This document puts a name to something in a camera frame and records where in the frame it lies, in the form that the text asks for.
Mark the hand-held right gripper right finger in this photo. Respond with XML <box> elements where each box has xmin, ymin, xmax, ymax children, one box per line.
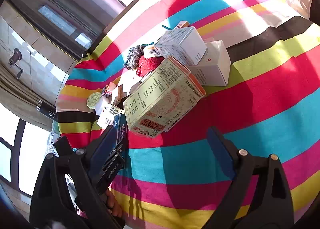
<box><xmin>202</xmin><ymin>127</ymin><xmax>294</xmax><ymax>229</ymax></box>

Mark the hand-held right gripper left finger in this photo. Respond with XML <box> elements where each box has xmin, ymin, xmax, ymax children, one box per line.
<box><xmin>29</xmin><ymin>126</ymin><xmax>125</xmax><ymax>229</ymax></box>

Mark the dark blue box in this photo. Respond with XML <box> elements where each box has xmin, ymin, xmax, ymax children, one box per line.
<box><xmin>113</xmin><ymin>113</ymin><xmax>129</xmax><ymax>144</ymax></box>

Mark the person's left hand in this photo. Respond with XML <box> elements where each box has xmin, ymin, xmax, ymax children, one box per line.
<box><xmin>104</xmin><ymin>189</ymin><xmax>123</xmax><ymax>219</ymax></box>

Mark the white box with barcode label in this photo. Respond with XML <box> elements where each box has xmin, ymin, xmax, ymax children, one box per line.
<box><xmin>97</xmin><ymin>103</ymin><xmax>123</xmax><ymax>129</ymax></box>

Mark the round green sponge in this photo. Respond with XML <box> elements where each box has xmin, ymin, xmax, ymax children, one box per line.
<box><xmin>86</xmin><ymin>91</ymin><xmax>102</xmax><ymax>109</ymax></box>

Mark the small brown box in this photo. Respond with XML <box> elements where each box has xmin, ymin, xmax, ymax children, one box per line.
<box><xmin>111</xmin><ymin>85</ymin><xmax>126</xmax><ymax>106</ymax></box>

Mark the striped colourful tablecloth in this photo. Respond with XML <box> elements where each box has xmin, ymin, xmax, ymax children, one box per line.
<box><xmin>55</xmin><ymin>0</ymin><xmax>320</xmax><ymax>229</ymax></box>

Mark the black cylinder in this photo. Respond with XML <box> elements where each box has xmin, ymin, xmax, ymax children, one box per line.
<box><xmin>37</xmin><ymin>100</ymin><xmax>59</xmax><ymax>122</ymax></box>

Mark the large beige medicine box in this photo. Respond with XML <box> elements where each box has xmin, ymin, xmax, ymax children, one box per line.
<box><xmin>123</xmin><ymin>55</ymin><xmax>207</xmax><ymax>139</ymax></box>

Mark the white box with red mark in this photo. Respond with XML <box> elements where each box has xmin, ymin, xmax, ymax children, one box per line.
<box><xmin>189</xmin><ymin>40</ymin><xmax>231</xmax><ymax>87</ymax></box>

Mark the beige curtain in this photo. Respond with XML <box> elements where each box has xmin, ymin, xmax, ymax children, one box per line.
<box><xmin>0</xmin><ymin>64</ymin><xmax>58</xmax><ymax>133</ymax></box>

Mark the red knitted cloth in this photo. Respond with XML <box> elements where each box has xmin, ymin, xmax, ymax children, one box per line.
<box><xmin>136</xmin><ymin>55</ymin><xmax>166</xmax><ymax>77</ymax></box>

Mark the small white barcode box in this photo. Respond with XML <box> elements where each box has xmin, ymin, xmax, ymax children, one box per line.
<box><xmin>143</xmin><ymin>45</ymin><xmax>163</xmax><ymax>58</ymax></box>

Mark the white printed medicine box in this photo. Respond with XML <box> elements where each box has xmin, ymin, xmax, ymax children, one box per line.
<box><xmin>153</xmin><ymin>26</ymin><xmax>208</xmax><ymax>66</ymax></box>

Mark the small orange white box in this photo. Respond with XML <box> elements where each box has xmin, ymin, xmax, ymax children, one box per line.
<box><xmin>174</xmin><ymin>20</ymin><xmax>191</xmax><ymax>30</ymax></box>

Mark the dark window frame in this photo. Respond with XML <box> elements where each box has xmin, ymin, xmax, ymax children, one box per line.
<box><xmin>0</xmin><ymin>118</ymin><xmax>28</xmax><ymax>187</ymax></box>

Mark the metal door handle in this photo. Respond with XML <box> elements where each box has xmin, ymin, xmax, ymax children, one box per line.
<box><xmin>8</xmin><ymin>48</ymin><xmax>24</xmax><ymax>80</ymax></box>

